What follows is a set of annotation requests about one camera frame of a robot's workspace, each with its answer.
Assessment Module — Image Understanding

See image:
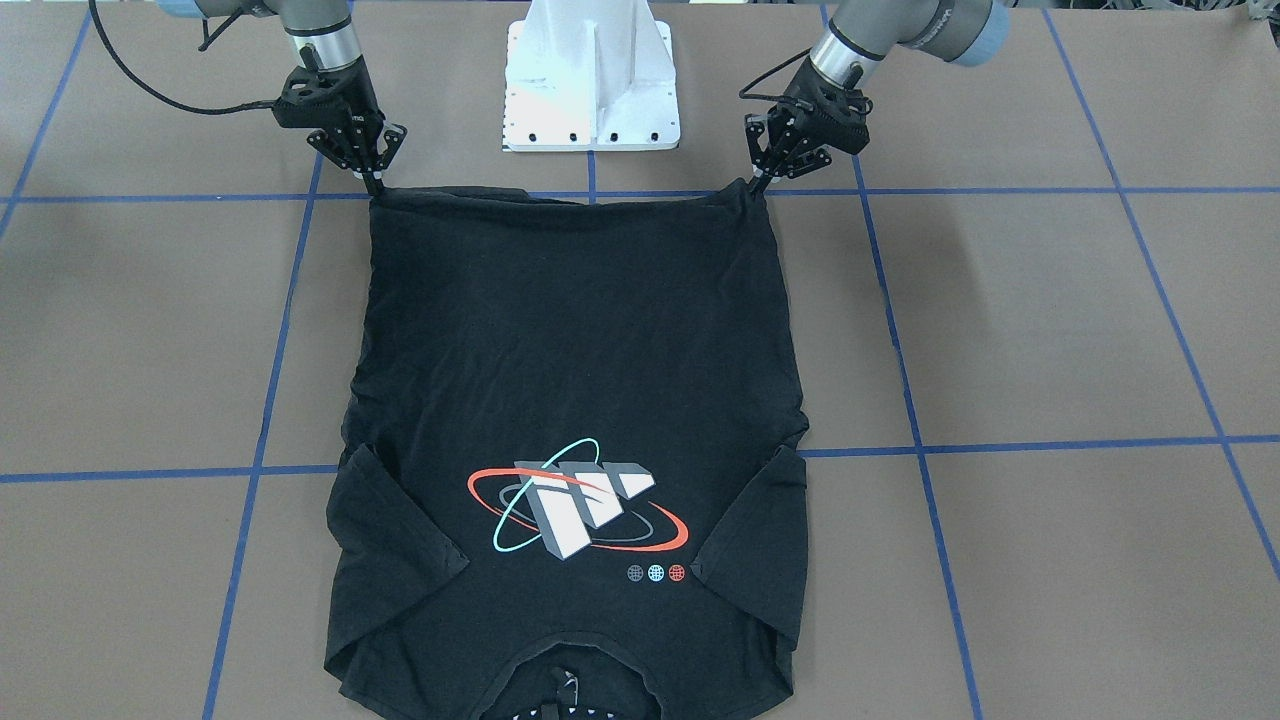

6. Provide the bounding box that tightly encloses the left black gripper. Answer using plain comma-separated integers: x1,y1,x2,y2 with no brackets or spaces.
744,85,870,195

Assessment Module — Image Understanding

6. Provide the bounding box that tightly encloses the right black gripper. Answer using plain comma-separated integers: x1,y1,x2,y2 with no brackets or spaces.
310,61,408,199

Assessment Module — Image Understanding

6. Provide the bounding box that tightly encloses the black printed t-shirt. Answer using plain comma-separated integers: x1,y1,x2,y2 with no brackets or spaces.
324,181,808,719

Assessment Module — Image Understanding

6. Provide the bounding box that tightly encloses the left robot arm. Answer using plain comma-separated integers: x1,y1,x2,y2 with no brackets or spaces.
739,1,1010,197

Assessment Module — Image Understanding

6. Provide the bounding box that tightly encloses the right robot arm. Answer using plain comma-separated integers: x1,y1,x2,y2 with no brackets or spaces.
159,1,407,196

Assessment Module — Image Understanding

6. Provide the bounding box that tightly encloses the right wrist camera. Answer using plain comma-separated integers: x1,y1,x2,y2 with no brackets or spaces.
270,67,351,129

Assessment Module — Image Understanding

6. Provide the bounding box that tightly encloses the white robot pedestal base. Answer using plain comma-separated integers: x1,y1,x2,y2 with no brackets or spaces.
502,1,681,152

